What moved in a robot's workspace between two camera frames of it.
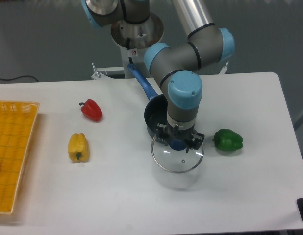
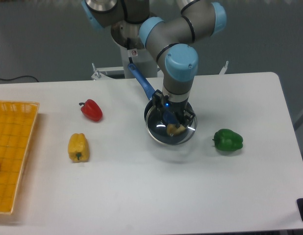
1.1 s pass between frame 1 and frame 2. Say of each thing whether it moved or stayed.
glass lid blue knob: moved
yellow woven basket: stayed
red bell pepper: stayed
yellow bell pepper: stayed
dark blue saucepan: stayed
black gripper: moved
